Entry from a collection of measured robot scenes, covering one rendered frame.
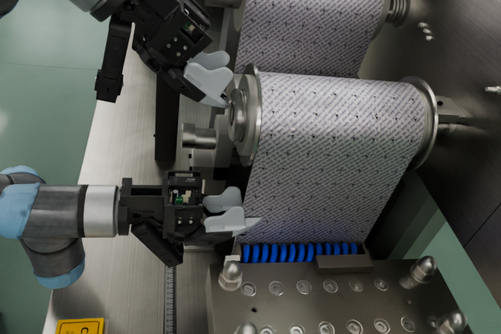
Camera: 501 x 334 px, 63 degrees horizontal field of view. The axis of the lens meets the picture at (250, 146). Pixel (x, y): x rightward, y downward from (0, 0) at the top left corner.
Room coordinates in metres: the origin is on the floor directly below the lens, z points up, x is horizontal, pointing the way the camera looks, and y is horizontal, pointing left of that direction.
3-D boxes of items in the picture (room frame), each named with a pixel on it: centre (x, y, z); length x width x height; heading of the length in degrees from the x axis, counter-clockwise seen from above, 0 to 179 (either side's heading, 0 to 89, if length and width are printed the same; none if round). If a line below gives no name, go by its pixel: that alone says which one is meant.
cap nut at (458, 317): (0.35, -0.36, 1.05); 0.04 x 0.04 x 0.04
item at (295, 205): (0.45, -0.12, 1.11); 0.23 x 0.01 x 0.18; 106
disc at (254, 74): (0.48, 0.01, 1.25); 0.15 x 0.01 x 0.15; 16
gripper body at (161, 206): (0.39, 0.11, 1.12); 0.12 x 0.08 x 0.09; 106
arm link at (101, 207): (0.37, 0.18, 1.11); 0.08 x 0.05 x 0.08; 16
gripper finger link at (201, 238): (0.38, 0.04, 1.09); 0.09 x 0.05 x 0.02; 105
